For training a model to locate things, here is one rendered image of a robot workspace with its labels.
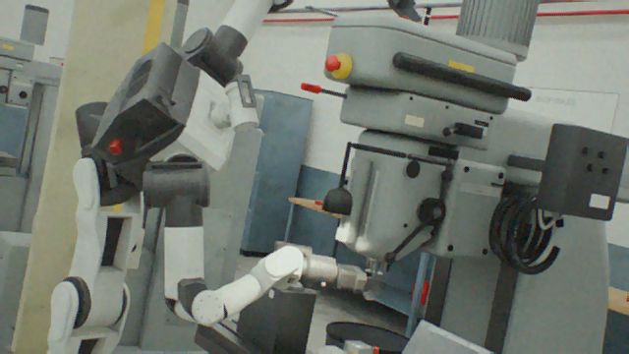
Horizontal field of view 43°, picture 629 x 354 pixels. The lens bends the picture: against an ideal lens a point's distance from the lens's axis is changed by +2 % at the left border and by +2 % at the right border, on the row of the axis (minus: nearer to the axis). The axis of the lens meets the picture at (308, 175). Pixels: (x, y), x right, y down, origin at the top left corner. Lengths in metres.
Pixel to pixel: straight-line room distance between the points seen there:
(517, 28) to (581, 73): 4.89
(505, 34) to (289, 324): 1.00
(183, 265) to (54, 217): 1.68
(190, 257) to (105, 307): 0.48
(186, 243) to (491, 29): 0.96
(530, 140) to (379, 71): 0.56
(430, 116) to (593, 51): 5.14
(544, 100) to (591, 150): 5.23
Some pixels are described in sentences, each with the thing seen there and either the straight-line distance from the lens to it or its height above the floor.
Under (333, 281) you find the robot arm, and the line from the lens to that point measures 1.98.
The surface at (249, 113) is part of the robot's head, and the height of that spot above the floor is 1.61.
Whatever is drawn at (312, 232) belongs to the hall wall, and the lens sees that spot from 9.36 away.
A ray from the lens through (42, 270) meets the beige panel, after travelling 3.48.
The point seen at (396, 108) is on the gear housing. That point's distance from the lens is 1.86.
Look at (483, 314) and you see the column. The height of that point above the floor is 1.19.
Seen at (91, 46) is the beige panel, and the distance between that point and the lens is 3.41.
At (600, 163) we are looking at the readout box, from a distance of 2.00.
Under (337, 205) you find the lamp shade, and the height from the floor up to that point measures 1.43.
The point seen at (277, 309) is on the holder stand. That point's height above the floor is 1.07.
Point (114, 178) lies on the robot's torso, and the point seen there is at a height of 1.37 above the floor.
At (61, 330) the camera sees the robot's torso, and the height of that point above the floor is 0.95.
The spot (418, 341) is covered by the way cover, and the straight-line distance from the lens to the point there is 2.40.
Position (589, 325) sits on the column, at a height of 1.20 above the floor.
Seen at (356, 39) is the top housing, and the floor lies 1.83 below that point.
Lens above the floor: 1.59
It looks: 3 degrees down
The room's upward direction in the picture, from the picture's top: 11 degrees clockwise
